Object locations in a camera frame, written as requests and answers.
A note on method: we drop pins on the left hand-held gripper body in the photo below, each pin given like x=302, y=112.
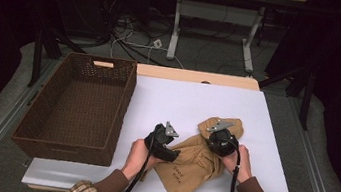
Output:
x=157, y=139

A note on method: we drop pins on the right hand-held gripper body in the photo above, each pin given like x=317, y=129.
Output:
x=222, y=143

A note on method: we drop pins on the tan pants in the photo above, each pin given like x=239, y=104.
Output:
x=191, y=169

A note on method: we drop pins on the brown woven basket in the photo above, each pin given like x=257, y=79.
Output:
x=78, y=113

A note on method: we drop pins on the person's right hand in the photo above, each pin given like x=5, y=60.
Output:
x=242, y=166

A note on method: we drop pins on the person's left hand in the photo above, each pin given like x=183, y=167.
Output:
x=135, y=162

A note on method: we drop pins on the black metal stand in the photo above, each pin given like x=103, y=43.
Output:
x=37, y=57
x=307, y=101

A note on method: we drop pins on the white power adapter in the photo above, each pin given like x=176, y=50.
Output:
x=157, y=43

